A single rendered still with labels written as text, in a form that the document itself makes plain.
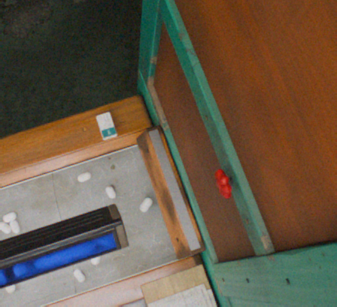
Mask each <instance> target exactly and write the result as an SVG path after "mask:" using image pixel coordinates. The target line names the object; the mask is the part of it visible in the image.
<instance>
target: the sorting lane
mask: <svg viewBox="0 0 337 307"><path fill-rule="evenodd" d="M84 172H89V173H90V174H91V177H90V179H88V180H85V181H82V182H81V181H79V180H78V176H79V175H80V174H83V173H84ZM108 186H112V187H113V188H114V191H115V193H116V196H115V197H114V198H111V197H109V195H108V193H107V192H106V187H108ZM146 198H151V199H152V204H151V205H150V207H149V209H148V210H147V211H146V212H143V211H142V210H141V209H140V206H141V204H142V203H143V201H144V200H145V199H146ZM114 203H115V204H116V205H117V208H118V211H119V212H120V215H121V217H122V219H123V223H124V226H125V229H126V234H127V236H128V237H127V239H128V241H129V247H127V248H124V249H121V250H119V251H115V252H113V253H110V254H106V255H104V256H101V258H100V261H99V263H98V264H96V265H95V264H92V262H91V259H90V260H86V261H83V262H81V263H78V264H75V265H73V266H69V267H66V268H64V269H60V270H58V271H55V272H51V273H49V274H46V275H42V276H40V277H37V278H33V279H31V280H28V281H24V282H22V283H17V284H15V288H16V290H15V291H14V292H13V293H8V292H7V290H6V288H3V289H1V290H0V306H1V307H42V306H45V305H49V304H51V303H54V302H57V301H60V300H62V299H66V298H69V297H73V296H77V295H79V294H82V293H85V292H87V291H90V290H94V289H96V288H99V287H103V286H105V285H108V284H111V283H114V282H116V281H120V280H123V279H125V278H129V277H132V276H134V275H137V274H140V273H142V272H146V271H148V270H151V269H155V268H157V267H160V266H164V265H165V264H168V263H172V262H174V261H177V260H179V259H178V258H177V256H176V254H175V250H174V248H173V246H172V242H171V240H170V238H169V234H168V231H167V229H166V226H165V223H164V220H163V218H162V214H161V211H160V209H159V205H158V202H157V200H156V195H155V193H154V190H153V185H152V182H151V179H150V176H149V174H148V171H147V167H146V165H145V163H144V160H143V157H142V155H141V151H140V149H139V146H138V145H133V146H131V147H127V148H124V149H122V150H118V151H114V152H112V153H108V154H105V155H103V156H100V157H96V158H93V159H91V160H87V161H84V162H82V163H78V164H74V165H72V166H68V167H65V168H63V169H59V170H56V171H53V172H49V173H47V174H44V175H40V176H37V177H34V178H31V179H29V180H26V181H22V182H19V183H16V184H12V185H10V186H7V187H3V188H1V189H0V223H1V222H4V221H3V217H4V216H5V215H6V214H9V213H11V212H14V213H16V215H17V217H16V219H15V221H16V222H17V223H18V224H19V227H20V232H19V233H13V231H12V230H11V232H9V233H5V232H3V231H2V230H1V229H0V240H2V239H6V238H9V237H11V236H15V235H20V234H23V233H27V232H30V231H33V230H35V229H39V228H42V227H44V226H47V225H50V224H52V223H56V222H59V221H61V220H65V219H68V218H70V217H74V216H77V215H80V214H84V213H87V212H89V211H93V210H96V209H98V208H102V207H105V206H109V205H111V204H114ZM76 269H79V270H80V271H81V272H82V273H83V275H84V276H85V281H84V282H79V281H78V280H77V279H76V278H75V276H74V271H75V270H76Z"/></svg>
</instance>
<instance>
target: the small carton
mask: <svg viewBox="0 0 337 307"><path fill-rule="evenodd" d="M96 119H97V122H98V125H99V128H100V131H101V134H102V137H103V140H104V141H105V140H108V139H110V138H114V137H117V132H116V129H115V127H114V123H113V120H112V118H111V114H110V112H108V113H106V114H102V115H99V116H96Z"/></svg>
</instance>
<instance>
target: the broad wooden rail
mask: <svg viewBox="0 0 337 307"><path fill-rule="evenodd" d="M108 112H110V114H111V118H112V120H113V123H114V127H115V129H116V132H117V137H114V138H110V139H108V140H105V141H104V140H103V137H102V134H101V131H100V128H99V125H98V122H97V119H96V116H99V115H102V114H106V113H108ZM153 127H154V125H153V122H152V120H151V117H150V114H149V111H148V109H147V106H146V103H145V100H144V97H143V95H138V96H133V97H131V98H128V99H124V100H121V101H118V102H115V103H111V104H109V105H105V106H102V107H99V108H95V109H93V110H90V111H85V112H83V113H80V114H76V115H73V116H70V117H67V118H63V119H61V120H57V121H54V122H51V123H47V124H44V125H41V126H37V127H35V128H32V129H28V130H26V131H23V132H18V133H16V134H13V135H9V136H6V137H4V138H0V189H1V188H3V187H7V186H10V185H12V184H16V183H19V182H22V181H26V180H29V179H31V178H34V177H37V176H40V175H44V174H47V173H49V172H53V171H56V170H59V169H63V168H65V167H68V166H72V165H74V164H78V163H82V162H84V161H87V160H91V159H93V158H96V157H100V156H103V155H105V154H109V153H112V152H114V151H118V150H122V149H124V148H127V147H131V146H133V145H137V141H136V139H137V138H138V137H139V136H140V135H141V134H142V133H143V132H145V131H146V130H147V129H149V128H153Z"/></svg>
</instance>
